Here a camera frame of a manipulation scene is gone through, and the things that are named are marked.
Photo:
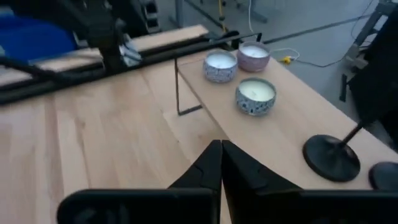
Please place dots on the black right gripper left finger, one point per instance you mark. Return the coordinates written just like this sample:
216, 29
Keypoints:
140, 207

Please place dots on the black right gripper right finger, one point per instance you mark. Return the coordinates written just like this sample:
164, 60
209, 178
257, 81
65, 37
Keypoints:
295, 207

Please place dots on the medium black candlestick holder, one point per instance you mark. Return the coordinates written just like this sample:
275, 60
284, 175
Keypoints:
331, 158

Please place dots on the short black candlestick holder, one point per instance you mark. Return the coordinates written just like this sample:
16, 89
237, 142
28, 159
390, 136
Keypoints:
385, 177

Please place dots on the pink patterned candle tin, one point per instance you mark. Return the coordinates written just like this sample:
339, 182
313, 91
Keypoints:
253, 60

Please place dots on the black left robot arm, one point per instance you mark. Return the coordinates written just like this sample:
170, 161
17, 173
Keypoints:
107, 46

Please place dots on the wooden shelf with black legs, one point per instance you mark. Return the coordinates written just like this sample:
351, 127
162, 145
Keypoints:
295, 118

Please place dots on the black room divider screen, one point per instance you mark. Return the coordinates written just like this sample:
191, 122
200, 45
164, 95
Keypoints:
379, 77

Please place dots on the white crumpled cloth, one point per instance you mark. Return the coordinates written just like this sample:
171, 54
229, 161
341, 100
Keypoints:
130, 51

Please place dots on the grey metal stand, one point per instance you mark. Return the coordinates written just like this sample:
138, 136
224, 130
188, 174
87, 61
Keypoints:
367, 29

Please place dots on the blue chair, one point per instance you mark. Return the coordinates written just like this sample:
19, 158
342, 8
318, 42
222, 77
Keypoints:
34, 39

